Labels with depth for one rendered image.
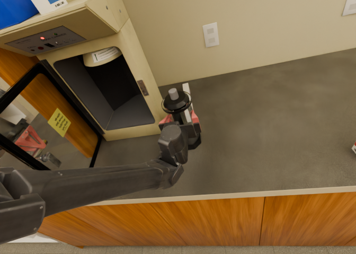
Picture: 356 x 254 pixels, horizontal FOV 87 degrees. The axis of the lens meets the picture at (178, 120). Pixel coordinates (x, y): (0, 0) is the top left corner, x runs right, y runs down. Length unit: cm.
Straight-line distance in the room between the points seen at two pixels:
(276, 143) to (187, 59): 65
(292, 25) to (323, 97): 39
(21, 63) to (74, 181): 58
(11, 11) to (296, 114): 95
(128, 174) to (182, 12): 82
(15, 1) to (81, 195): 49
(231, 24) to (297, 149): 65
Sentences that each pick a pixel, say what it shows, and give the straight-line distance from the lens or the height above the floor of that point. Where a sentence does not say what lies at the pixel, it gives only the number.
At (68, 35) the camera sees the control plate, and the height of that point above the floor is 145.
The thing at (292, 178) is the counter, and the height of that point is 94.
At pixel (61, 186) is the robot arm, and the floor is 136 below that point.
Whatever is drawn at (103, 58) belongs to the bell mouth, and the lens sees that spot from 73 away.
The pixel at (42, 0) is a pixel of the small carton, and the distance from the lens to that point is 61.
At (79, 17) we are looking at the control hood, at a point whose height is 148.
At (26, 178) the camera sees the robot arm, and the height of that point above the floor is 139.
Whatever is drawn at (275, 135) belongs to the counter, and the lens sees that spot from 81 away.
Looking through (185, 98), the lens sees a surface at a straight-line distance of 63.
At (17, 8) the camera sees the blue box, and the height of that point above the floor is 154.
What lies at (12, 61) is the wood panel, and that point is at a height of 142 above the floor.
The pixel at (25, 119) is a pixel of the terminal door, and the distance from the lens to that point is 68.
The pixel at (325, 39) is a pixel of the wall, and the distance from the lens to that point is 128.
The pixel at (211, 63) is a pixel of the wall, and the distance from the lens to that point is 115.
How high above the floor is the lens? 156
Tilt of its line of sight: 42 degrees down
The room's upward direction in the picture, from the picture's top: 21 degrees counter-clockwise
